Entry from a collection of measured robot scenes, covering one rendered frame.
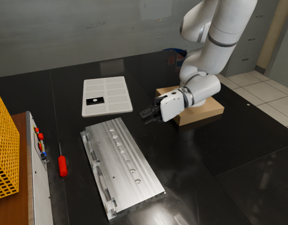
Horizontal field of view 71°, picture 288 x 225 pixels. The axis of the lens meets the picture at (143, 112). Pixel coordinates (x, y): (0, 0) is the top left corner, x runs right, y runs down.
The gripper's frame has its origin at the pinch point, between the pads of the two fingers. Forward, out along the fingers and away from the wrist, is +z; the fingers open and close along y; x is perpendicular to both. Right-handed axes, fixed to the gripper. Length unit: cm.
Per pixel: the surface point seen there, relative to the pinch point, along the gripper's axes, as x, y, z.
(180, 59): 77, 34, -63
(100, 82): 65, 17, 6
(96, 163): -0.4, 10.4, 24.7
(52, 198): -5.7, 10.0, 42.8
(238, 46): 156, 109, -211
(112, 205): -19.0, 10.6, 24.4
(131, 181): -13.8, 12.1, 15.6
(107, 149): 4.4, 11.4, 18.7
